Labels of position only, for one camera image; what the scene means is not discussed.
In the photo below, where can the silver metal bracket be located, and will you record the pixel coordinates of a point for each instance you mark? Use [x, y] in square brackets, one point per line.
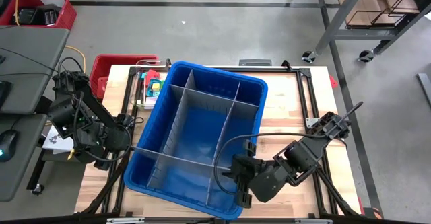
[313, 221]
[124, 221]

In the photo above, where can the brown cardboard box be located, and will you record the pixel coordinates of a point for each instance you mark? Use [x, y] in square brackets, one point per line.
[367, 2]

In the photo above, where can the small yellow tag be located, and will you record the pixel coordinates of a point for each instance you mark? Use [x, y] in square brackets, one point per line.
[70, 155]

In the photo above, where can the large blue plastic bin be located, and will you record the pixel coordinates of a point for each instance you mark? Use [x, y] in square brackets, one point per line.
[202, 131]

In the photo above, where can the clear plastic container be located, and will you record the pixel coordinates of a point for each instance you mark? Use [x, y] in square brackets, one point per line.
[148, 103]

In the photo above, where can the yellow toy block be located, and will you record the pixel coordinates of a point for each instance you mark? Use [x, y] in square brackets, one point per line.
[155, 86]

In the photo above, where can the red basket with black devices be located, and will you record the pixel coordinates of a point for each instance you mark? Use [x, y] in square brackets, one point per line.
[67, 15]

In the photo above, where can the white printed paper sheet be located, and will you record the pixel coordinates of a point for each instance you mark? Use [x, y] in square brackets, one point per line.
[55, 141]

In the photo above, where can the green toy block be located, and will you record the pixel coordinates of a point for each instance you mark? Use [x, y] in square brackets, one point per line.
[162, 82]

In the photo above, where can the black desk leg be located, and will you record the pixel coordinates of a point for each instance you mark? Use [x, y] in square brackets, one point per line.
[37, 189]

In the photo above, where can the black computer mouse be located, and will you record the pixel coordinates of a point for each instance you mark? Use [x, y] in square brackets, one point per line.
[7, 145]

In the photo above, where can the empty red plastic basket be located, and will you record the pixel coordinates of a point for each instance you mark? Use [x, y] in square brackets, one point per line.
[111, 64]

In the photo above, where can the metal rolling cart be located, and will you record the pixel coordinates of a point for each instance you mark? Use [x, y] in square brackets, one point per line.
[340, 15]

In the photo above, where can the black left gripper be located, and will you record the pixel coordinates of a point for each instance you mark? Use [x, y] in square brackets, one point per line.
[92, 155]

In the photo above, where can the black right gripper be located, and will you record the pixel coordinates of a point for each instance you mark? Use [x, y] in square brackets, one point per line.
[266, 180]

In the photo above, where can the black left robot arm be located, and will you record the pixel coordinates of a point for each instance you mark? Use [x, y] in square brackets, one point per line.
[97, 106]

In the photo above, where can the black flat device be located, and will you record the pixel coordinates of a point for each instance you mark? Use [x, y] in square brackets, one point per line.
[4, 93]

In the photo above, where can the black diagonal bar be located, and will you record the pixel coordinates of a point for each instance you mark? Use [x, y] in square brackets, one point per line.
[42, 108]

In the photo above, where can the grey desk top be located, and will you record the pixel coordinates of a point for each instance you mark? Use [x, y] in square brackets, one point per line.
[20, 177]
[30, 59]

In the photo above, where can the light blue toy block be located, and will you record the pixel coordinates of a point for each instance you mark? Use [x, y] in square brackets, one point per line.
[142, 76]

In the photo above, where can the black caster wheel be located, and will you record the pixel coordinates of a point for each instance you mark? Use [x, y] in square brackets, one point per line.
[366, 56]
[308, 56]

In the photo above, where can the grey metal bracket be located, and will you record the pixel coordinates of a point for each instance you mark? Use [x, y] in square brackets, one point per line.
[310, 120]

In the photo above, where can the black box device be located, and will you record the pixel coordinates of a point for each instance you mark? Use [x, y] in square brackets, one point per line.
[25, 15]
[48, 15]

